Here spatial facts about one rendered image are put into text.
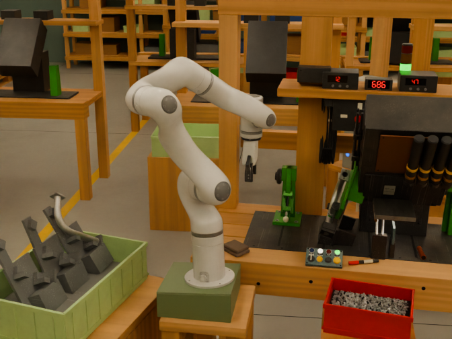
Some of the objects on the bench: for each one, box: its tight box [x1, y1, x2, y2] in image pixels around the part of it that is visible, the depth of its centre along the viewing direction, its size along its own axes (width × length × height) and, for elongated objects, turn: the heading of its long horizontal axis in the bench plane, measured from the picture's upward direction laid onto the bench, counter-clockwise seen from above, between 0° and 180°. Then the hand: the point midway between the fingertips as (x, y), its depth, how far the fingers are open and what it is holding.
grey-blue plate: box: [388, 221, 396, 258], centre depth 270 cm, size 10×2×14 cm, turn 169°
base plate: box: [243, 211, 452, 264], centre depth 289 cm, size 42×110×2 cm, turn 79°
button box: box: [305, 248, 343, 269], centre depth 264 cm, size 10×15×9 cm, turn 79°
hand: (250, 175), depth 247 cm, fingers open, 8 cm apart
